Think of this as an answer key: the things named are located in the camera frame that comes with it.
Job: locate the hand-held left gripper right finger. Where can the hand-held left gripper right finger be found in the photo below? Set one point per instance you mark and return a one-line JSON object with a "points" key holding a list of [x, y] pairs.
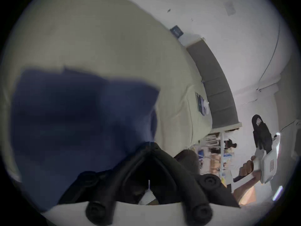
{"points": [[178, 182]]}

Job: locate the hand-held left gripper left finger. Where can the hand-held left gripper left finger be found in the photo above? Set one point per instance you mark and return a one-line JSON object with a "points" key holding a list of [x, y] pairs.
{"points": [[110, 185]]}

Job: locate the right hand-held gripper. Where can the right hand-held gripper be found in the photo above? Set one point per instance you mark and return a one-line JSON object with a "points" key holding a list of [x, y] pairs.
{"points": [[268, 163]]}

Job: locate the dark blue shirt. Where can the dark blue shirt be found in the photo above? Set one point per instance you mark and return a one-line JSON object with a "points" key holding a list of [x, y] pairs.
{"points": [[70, 116]]}

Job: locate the person's right hand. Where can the person's right hand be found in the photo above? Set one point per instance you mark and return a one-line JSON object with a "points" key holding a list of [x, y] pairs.
{"points": [[246, 166]]}

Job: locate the white shelf with goods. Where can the white shelf with goods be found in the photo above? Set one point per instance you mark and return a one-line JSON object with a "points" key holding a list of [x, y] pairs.
{"points": [[216, 154]]}

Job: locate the small white bag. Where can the small white bag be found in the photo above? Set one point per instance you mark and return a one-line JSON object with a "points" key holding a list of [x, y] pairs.
{"points": [[206, 107]]}

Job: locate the grey padded headboard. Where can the grey padded headboard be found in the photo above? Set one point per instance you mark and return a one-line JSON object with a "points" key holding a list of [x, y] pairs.
{"points": [[215, 83]]}

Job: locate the small blue square card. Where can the small blue square card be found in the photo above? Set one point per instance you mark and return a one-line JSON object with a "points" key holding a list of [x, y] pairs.
{"points": [[176, 30]]}

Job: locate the bed with pale green sheet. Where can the bed with pale green sheet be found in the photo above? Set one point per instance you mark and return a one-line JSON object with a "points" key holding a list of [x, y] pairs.
{"points": [[98, 39]]}

